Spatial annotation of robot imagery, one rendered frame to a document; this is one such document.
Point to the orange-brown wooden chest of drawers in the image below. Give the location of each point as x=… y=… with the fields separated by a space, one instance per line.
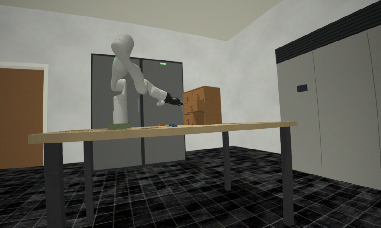
x=212 y=104

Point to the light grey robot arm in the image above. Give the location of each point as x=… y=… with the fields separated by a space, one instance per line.
x=122 y=47

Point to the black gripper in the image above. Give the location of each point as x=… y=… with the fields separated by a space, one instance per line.
x=172 y=100

